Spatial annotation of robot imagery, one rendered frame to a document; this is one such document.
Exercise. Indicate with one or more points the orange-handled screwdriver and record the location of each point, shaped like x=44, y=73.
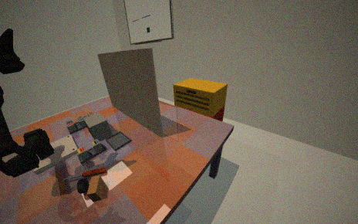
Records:
x=89, y=173

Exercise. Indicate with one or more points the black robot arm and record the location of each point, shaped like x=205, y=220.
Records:
x=36, y=143

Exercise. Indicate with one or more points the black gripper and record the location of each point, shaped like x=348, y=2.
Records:
x=9, y=61

